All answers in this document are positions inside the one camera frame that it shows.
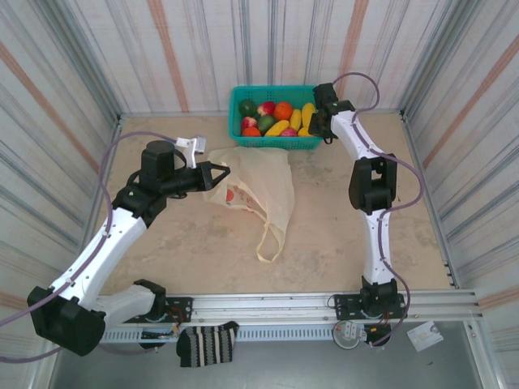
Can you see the translucent fruit-print plastic bag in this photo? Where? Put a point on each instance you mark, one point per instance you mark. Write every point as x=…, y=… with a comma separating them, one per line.
x=259, y=178

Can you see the orange fake orange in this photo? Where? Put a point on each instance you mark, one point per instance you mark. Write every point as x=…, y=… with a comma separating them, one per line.
x=251, y=132
x=283, y=110

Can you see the red fake apple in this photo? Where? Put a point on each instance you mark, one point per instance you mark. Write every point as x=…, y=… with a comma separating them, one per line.
x=249, y=122
x=289, y=132
x=266, y=108

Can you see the yellow fake mango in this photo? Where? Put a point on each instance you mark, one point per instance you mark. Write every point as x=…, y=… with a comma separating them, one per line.
x=309, y=113
x=277, y=128
x=296, y=118

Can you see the teal plastic mesh basket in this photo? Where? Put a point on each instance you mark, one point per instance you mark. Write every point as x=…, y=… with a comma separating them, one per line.
x=275, y=142

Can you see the light green fake avocado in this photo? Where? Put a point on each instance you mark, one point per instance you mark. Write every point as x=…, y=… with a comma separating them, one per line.
x=267, y=122

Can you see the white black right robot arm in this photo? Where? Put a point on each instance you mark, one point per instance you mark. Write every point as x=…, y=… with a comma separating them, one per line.
x=373, y=182

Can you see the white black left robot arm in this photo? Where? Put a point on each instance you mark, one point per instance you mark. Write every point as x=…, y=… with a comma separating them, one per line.
x=117, y=231

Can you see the dark green fake avocado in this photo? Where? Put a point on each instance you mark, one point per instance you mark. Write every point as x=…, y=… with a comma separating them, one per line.
x=246, y=107

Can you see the black beige striped sock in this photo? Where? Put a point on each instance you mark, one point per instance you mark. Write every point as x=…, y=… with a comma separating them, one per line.
x=207, y=344

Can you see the round grey disc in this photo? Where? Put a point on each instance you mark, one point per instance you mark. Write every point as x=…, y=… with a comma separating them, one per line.
x=342, y=338

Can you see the white plastic card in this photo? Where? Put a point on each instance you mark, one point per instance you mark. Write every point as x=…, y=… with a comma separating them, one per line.
x=423, y=336

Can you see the aluminium mounting rail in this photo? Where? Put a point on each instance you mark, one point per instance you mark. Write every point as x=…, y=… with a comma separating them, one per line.
x=263, y=304

